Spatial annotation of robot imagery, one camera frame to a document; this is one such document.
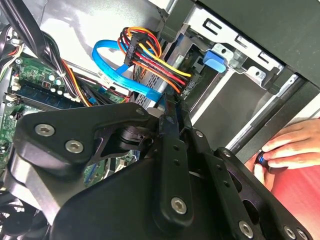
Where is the blue data wire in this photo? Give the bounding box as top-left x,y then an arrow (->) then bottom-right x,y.
91,39 -> 166,103

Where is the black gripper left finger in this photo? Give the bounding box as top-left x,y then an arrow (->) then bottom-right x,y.
7,94 -> 195,227

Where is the person hand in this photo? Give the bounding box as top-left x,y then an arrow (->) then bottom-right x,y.
254,119 -> 320,192

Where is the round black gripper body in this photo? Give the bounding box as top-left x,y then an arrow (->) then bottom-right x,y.
49,157 -> 237,240

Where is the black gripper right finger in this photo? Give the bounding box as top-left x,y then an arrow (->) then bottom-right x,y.
174,98 -> 315,240

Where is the orange red yellow power wire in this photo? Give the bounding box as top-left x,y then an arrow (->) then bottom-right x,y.
118,26 -> 193,95

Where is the round black tool blue ring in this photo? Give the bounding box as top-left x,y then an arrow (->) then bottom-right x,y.
254,149 -> 276,174

